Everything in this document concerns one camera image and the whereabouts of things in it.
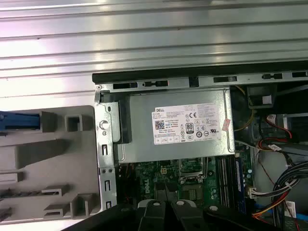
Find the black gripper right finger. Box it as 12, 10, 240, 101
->
169, 199, 280, 231

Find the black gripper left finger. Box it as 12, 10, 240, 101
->
68, 199, 167, 231

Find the CPU socket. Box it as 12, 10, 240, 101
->
180, 184, 205, 202

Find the green motherboard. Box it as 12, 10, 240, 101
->
115, 156, 256, 215

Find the black RAM slot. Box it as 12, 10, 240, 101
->
221, 156, 229, 207
215, 156, 222, 207
228, 156, 235, 207

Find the metal socket cover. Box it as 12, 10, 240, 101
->
179, 156, 210, 185

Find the grey power supply unit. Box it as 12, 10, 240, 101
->
119, 88, 235, 164

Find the grey parts rack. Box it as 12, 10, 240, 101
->
0, 105, 101, 220

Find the dark RAM stick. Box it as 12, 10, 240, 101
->
0, 190, 44, 197

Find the black open PC case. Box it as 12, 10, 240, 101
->
92, 64, 308, 231

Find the black wire bundle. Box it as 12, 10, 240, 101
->
271, 161, 308, 231

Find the yellow power wire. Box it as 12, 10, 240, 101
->
234, 84, 256, 132

